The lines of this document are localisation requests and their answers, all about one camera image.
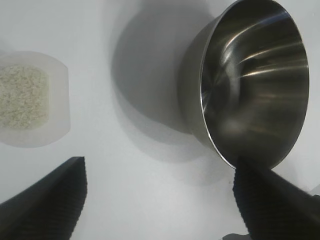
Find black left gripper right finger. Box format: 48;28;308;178
231;156;320;240

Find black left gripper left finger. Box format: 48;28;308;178
0;156;88;240

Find translucent plastic measuring cup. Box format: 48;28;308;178
0;50;71;149

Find stainless steel mixing bowl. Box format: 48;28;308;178
176;0;310;171

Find white rice grains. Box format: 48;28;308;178
0;64;50;130

